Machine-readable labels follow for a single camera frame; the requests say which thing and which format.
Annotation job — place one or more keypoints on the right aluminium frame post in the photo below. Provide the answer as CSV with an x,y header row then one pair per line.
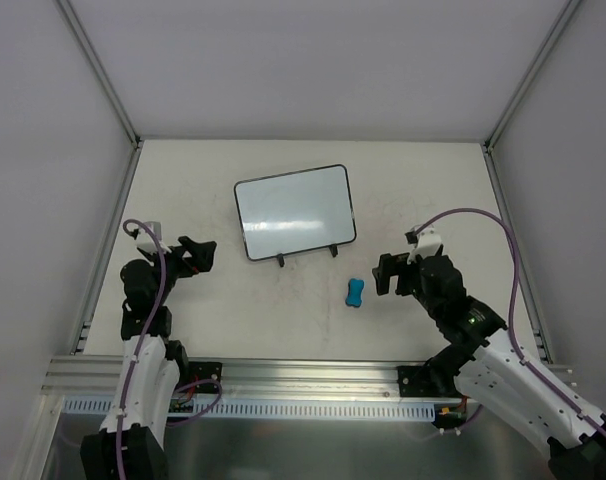
x,y
543,53

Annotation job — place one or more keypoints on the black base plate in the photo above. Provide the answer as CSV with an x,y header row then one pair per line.
x,y
425,381
203,376

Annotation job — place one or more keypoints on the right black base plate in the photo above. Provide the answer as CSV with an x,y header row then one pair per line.
x,y
425,381

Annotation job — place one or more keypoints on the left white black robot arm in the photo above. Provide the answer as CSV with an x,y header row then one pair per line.
x,y
130,441

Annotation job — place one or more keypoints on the left aluminium frame post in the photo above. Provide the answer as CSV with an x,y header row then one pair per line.
x,y
79,33

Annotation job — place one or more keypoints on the white slotted cable duct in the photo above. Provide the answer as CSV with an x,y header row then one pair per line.
x,y
300,409

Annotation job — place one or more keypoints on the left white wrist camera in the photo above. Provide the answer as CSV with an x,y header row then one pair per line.
x,y
148,235

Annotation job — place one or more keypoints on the aluminium mounting rail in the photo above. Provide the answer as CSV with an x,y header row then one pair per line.
x,y
343,381

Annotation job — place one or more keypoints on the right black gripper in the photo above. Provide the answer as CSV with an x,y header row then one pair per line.
x,y
399,276

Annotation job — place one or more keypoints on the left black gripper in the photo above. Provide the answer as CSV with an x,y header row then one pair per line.
x,y
184,257

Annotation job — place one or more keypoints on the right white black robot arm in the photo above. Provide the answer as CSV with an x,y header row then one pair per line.
x,y
481,362

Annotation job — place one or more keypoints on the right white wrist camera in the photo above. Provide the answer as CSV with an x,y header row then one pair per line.
x,y
425,242

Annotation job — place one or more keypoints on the blue whiteboard eraser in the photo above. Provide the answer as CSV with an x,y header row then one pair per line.
x,y
354,293

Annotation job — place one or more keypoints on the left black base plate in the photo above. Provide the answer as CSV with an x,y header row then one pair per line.
x,y
203,376

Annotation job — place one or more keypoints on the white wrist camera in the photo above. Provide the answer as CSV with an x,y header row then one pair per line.
x,y
148,235
425,242

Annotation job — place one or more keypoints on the black metal whiteboard stand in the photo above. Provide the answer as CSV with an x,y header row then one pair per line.
x,y
308,255

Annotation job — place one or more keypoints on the aluminium frame post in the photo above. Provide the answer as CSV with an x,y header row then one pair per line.
x,y
79,33
543,53

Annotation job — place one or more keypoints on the small black-framed whiteboard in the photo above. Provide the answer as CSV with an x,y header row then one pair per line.
x,y
296,212

